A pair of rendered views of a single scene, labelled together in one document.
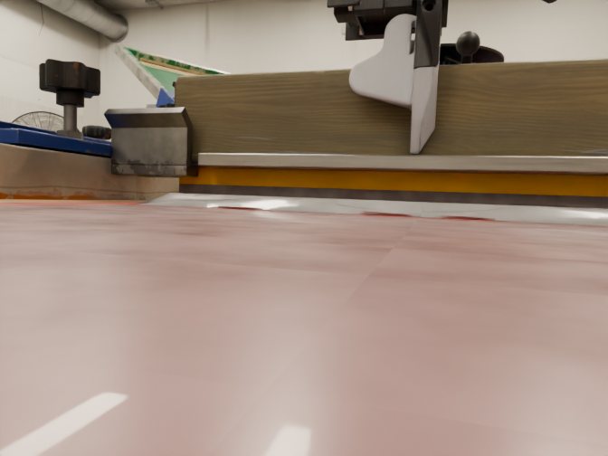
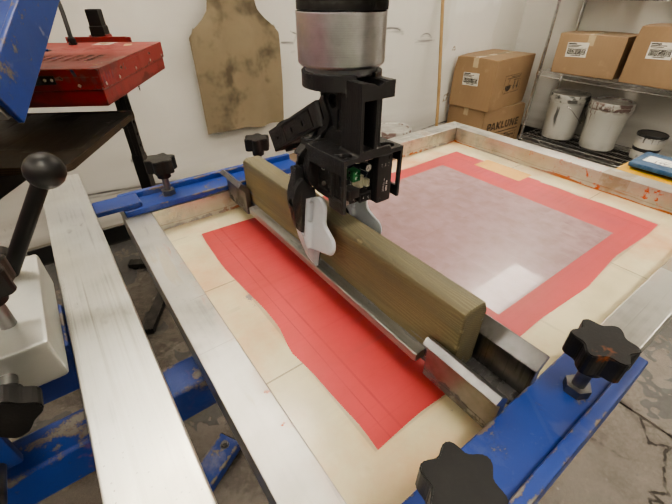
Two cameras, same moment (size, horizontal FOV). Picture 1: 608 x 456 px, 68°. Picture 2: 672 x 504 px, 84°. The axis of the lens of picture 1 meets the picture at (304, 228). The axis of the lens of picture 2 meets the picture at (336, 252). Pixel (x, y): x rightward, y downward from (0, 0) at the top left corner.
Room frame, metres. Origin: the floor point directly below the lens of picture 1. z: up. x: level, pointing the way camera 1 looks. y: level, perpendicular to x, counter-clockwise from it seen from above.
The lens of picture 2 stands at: (0.63, 0.15, 1.27)
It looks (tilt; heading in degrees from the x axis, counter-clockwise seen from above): 35 degrees down; 218
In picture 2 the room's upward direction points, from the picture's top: straight up
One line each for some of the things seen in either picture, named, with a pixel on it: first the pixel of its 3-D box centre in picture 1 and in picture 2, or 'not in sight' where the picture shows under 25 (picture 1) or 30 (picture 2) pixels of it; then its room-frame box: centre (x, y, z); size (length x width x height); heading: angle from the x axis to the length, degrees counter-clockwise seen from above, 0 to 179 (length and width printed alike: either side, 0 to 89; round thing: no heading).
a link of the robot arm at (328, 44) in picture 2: not in sight; (344, 42); (0.34, -0.07, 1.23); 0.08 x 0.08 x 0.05
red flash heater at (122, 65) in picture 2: not in sight; (65, 68); (0.13, -1.31, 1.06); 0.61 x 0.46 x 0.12; 44
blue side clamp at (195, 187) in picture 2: not in sight; (220, 194); (0.29, -0.37, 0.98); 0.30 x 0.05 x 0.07; 164
